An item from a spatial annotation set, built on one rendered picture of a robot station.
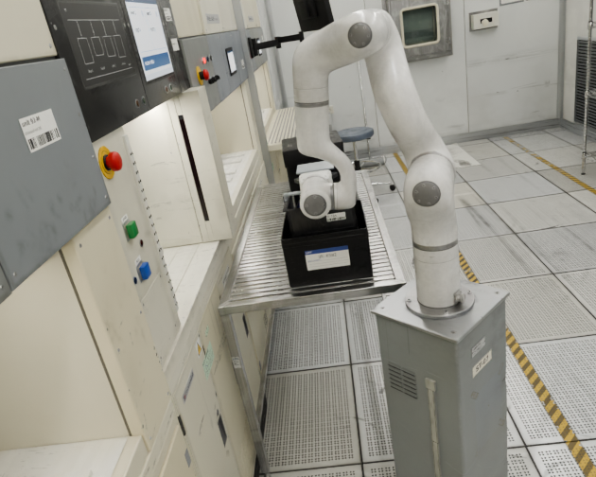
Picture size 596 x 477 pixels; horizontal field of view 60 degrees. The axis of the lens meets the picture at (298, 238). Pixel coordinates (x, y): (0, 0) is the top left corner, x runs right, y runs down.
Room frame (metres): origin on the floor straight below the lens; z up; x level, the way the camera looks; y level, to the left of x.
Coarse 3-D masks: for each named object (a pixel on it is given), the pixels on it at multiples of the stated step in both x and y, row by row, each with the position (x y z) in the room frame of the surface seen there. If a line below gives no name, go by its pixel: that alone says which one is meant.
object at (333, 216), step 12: (300, 168) 1.62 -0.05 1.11; (312, 168) 1.59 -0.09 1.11; (324, 168) 1.57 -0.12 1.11; (288, 192) 1.71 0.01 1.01; (300, 192) 1.61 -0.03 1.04; (288, 204) 1.57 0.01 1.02; (288, 216) 1.52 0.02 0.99; (300, 216) 1.52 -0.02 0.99; (324, 216) 1.51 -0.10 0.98; (336, 216) 1.51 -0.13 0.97; (348, 216) 1.50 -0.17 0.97; (300, 228) 1.52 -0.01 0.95; (312, 228) 1.52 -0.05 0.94; (324, 228) 1.51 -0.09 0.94; (336, 228) 1.51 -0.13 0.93; (348, 228) 1.50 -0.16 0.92
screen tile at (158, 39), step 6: (150, 12) 1.61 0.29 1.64; (150, 18) 1.60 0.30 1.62; (156, 18) 1.66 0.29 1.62; (150, 24) 1.59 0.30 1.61; (156, 24) 1.64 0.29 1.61; (162, 30) 1.68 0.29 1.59; (156, 36) 1.61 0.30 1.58; (162, 36) 1.67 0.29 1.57; (156, 42) 1.60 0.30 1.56; (162, 42) 1.65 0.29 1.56; (156, 48) 1.58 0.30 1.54
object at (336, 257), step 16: (288, 224) 1.72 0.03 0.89; (288, 240) 1.49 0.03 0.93; (304, 240) 1.48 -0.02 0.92; (320, 240) 1.47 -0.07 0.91; (336, 240) 1.47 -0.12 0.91; (352, 240) 1.47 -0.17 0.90; (368, 240) 1.46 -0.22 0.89; (288, 256) 1.49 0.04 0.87; (304, 256) 1.48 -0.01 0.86; (320, 256) 1.48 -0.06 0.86; (336, 256) 1.47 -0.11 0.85; (352, 256) 1.47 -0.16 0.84; (368, 256) 1.46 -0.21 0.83; (288, 272) 1.49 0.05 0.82; (304, 272) 1.48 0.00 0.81; (320, 272) 1.48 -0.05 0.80; (336, 272) 1.47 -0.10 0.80; (352, 272) 1.47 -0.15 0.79; (368, 272) 1.46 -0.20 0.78
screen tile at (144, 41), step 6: (132, 12) 1.45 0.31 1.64; (138, 12) 1.50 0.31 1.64; (144, 12) 1.55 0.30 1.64; (132, 18) 1.44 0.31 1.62; (138, 18) 1.49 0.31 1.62; (144, 18) 1.54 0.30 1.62; (132, 24) 1.43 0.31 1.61; (138, 24) 1.48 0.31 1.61; (144, 24) 1.52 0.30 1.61; (138, 36) 1.45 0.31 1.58; (144, 36) 1.50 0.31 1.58; (138, 42) 1.44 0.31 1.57; (144, 42) 1.48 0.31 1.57; (150, 42) 1.54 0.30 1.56; (144, 48) 1.47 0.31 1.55; (150, 48) 1.53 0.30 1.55
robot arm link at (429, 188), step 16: (416, 160) 1.26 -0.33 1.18; (432, 160) 1.21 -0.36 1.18; (416, 176) 1.16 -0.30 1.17; (432, 176) 1.14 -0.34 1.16; (448, 176) 1.16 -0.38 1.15; (416, 192) 1.15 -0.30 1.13; (432, 192) 1.13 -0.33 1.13; (448, 192) 1.14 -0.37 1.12; (416, 208) 1.16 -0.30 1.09; (432, 208) 1.14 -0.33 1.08; (448, 208) 1.15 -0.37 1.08; (416, 224) 1.21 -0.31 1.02; (432, 224) 1.18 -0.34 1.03; (448, 224) 1.19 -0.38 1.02; (416, 240) 1.23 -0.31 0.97; (432, 240) 1.20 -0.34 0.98; (448, 240) 1.20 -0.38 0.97
